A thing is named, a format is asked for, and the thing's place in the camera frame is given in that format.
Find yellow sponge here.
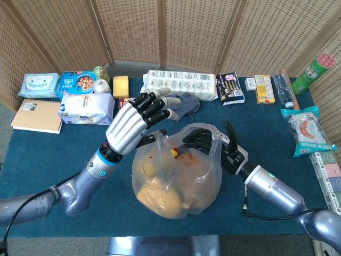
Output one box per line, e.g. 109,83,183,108
112,75,131,99

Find light blue wet wipes pack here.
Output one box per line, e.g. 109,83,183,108
17,73,61,99

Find strip of pastel boxes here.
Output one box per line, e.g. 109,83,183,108
309,150,341,217

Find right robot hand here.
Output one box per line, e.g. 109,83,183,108
182,127,248,175

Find clear plastic shopping bag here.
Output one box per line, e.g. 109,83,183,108
131,122,223,220

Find teal snack packet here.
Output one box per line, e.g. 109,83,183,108
280,106,338,158

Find green canister pink lid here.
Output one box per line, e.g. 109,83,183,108
291,53,336,95

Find yellow cardboard box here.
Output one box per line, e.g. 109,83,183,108
254,74,276,105

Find black hand connector cable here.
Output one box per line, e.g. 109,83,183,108
224,121,239,157

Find small white box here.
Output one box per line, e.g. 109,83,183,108
244,77,257,92

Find rattan folding screen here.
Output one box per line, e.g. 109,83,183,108
0,0,341,150

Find green netted bottle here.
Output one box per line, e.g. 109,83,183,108
92,66,110,83

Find blue cookie box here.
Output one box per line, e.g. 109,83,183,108
57,70,95,101

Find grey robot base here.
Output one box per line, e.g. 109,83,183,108
106,235,222,256

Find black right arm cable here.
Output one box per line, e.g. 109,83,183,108
241,197,320,221

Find brown spiral notebook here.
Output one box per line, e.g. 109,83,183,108
10,98,63,134

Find long white paper pack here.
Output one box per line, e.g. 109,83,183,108
140,69,218,102

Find grey cloth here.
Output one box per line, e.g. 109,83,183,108
165,92,201,122

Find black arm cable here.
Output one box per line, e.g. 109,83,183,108
0,186,59,256
241,197,320,221

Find white tape roll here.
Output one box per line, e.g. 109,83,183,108
92,78,111,94

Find dark plastic bottle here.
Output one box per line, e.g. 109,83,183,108
272,73,295,109

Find white blue tissue pack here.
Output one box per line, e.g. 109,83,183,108
58,92,116,126

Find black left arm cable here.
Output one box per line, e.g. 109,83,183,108
0,186,59,256

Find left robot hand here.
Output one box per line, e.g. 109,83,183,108
105,87,182,157

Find brown bread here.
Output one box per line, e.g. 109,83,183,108
177,153,216,211

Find yellow round bread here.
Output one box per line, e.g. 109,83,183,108
137,177,181,218

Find blue felt table cover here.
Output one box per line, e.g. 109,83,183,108
0,76,330,238

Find brown panda cookie box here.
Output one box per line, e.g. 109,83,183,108
118,97,134,110

